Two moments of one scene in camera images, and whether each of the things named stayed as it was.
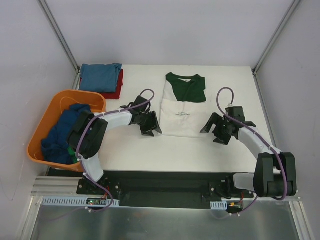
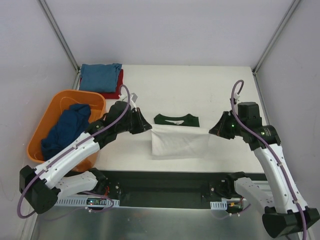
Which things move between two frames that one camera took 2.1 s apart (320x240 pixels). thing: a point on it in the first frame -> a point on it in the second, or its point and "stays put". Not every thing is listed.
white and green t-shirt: x=183 y=112 -> x=178 y=137
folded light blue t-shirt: x=101 y=78 stays put
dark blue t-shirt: x=57 y=148 stays put
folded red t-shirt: x=116 y=94 stays put
